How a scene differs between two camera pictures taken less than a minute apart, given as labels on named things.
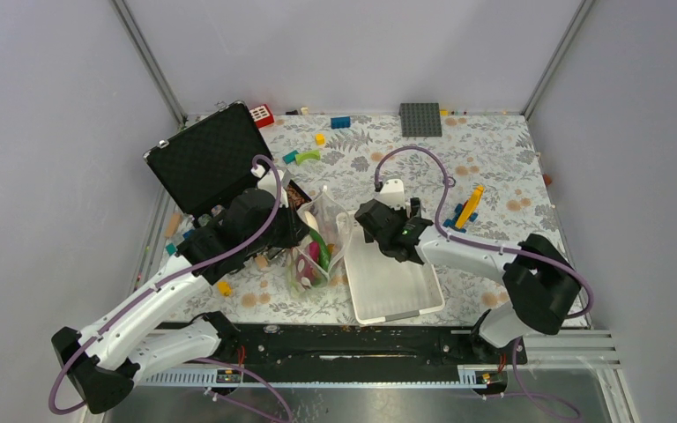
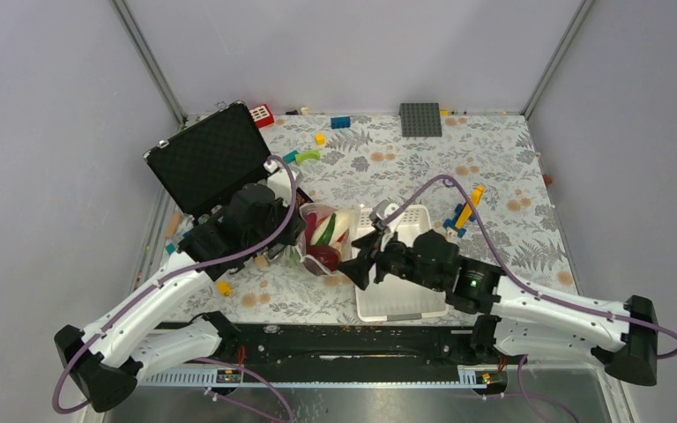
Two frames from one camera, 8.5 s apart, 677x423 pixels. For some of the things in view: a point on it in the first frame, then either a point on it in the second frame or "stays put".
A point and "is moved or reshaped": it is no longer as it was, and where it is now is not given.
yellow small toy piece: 224,288 stays put
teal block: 290,157 stays put
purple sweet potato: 314,250 to 311,222
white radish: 311,220 to 345,221
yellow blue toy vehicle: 466,211 stays put
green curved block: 301,157 stays put
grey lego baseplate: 420,120 stays put
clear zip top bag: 328,227 is moved or reshaped
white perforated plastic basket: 381,285 stays put
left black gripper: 295,232 stays put
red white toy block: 262,115 stays put
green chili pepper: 323,248 to 326,236
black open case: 206,166 stays put
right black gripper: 415,208 to 359,271
